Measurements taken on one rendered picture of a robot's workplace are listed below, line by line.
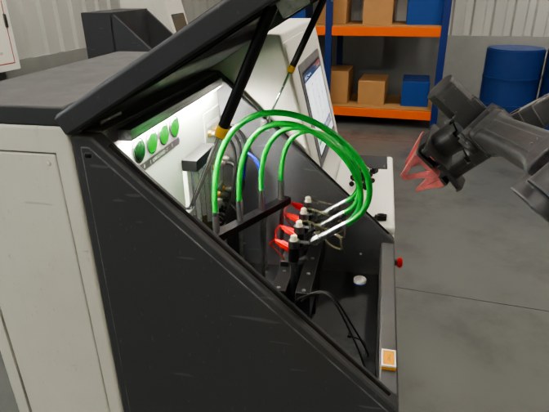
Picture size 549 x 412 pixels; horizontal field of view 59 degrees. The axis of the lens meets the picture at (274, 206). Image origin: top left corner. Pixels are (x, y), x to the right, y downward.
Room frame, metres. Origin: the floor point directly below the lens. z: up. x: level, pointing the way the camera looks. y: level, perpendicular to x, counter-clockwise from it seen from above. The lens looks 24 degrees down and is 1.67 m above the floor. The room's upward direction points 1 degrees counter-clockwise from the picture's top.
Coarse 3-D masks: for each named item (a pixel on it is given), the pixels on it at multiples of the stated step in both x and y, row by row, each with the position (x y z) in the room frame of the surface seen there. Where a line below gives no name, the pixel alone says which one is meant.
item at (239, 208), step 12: (312, 132) 1.12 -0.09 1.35; (240, 156) 1.17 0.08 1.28; (240, 168) 1.16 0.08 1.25; (240, 180) 1.16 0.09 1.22; (360, 180) 1.10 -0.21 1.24; (240, 192) 1.16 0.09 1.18; (360, 192) 1.10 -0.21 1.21; (240, 204) 1.16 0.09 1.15; (360, 204) 1.10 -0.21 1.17; (240, 216) 1.16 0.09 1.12
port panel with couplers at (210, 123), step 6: (216, 108) 1.39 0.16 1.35; (204, 114) 1.29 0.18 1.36; (210, 114) 1.34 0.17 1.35; (216, 114) 1.39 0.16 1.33; (204, 120) 1.29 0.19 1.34; (210, 120) 1.33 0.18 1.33; (216, 120) 1.39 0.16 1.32; (204, 126) 1.29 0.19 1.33; (210, 126) 1.33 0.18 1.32; (216, 126) 1.38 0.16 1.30; (204, 132) 1.29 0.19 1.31; (210, 132) 1.30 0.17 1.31; (204, 138) 1.29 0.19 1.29; (210, 138) 1.32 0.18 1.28; (216, 150) 1.37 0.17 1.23; (228, 156) 1.39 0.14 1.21; (222, 162) 1.34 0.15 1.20; (222, 168) 1.41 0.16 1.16; (222, 174) 1.41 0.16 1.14; (222, 180) 1.40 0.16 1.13; (222, 186) 1.39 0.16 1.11; (228, 186) 1.39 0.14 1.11; (222, 192) 1.35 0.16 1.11; (222, 198) 1.39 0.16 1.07
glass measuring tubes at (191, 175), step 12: (204, 144) 1.25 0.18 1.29; (192, 156) 1.15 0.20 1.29; (204, 156) 1.17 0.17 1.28; (192, 168) 1.12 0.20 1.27; (192, 180) 1.13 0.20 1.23; (204, 180) 1.20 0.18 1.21; (192, 192) 1.14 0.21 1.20; (204, 192) 1.17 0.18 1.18; (204, 204) 1.16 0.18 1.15; (204, 216) 1.16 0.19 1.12
